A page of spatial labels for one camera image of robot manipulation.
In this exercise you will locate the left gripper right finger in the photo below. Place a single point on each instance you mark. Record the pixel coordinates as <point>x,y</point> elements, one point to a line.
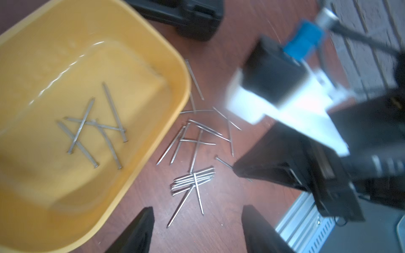
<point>260,236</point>

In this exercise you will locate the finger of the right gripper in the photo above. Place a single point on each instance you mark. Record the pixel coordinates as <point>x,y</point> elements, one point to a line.
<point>288,179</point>
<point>279,153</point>

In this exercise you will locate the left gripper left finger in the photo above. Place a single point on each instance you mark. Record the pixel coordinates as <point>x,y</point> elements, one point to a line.
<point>136,238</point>

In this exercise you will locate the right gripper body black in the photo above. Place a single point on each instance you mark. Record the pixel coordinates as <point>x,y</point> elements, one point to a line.
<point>374,168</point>

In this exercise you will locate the yellow plastic storage box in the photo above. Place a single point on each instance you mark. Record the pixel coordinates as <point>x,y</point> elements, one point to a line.
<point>88,91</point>

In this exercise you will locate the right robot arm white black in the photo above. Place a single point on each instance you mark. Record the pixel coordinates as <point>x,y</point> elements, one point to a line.
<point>355,153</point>

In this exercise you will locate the steel nail long lower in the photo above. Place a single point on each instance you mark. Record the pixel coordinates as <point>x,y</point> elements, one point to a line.
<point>184,199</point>

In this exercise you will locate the steel nail bundle nail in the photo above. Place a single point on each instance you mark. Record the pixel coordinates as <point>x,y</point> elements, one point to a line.
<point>191,178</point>

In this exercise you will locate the steel nail upper pair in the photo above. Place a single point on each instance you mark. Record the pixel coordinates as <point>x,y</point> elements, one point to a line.
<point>194,80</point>

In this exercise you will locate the black plastic tool case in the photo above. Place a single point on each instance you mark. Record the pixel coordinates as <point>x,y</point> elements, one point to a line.
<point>193,19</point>

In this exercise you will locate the aluminium front rail frame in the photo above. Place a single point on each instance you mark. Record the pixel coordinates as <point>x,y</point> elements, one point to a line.
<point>306,231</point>

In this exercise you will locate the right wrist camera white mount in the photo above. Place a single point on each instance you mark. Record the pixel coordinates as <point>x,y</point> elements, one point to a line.
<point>276,81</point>

